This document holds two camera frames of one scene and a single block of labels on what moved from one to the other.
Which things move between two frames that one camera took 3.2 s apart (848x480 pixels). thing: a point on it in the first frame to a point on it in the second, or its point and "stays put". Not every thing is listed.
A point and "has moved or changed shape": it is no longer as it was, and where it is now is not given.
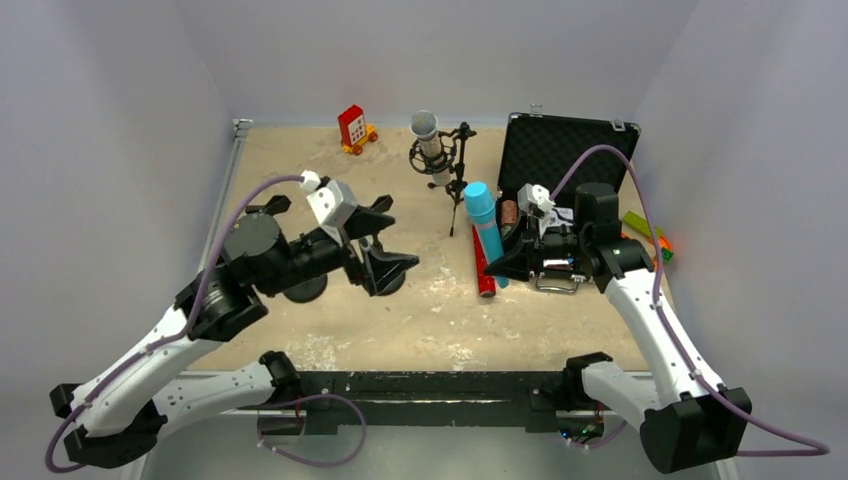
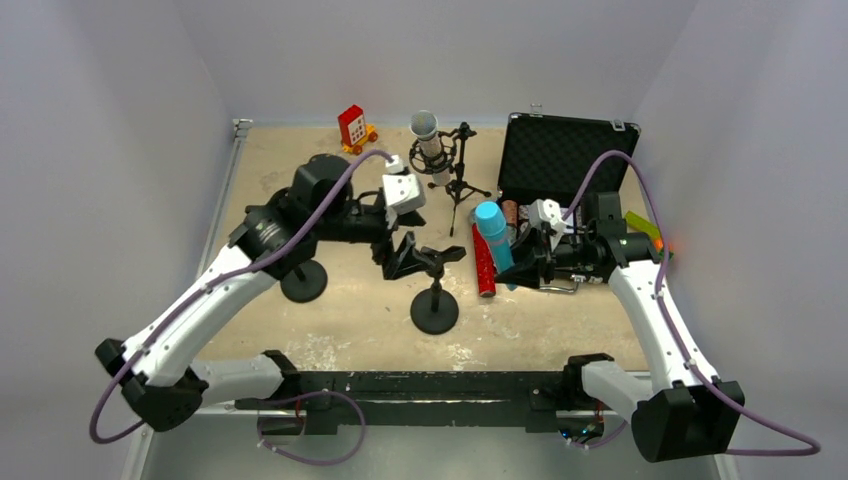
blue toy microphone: [479, 199] has moved or changed shape
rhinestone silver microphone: [424, 125] stays put
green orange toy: [642, 226] stays put
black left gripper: [359, 252] to [387, 244]
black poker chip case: [561, 154] stays put
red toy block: [354, 130] stays put
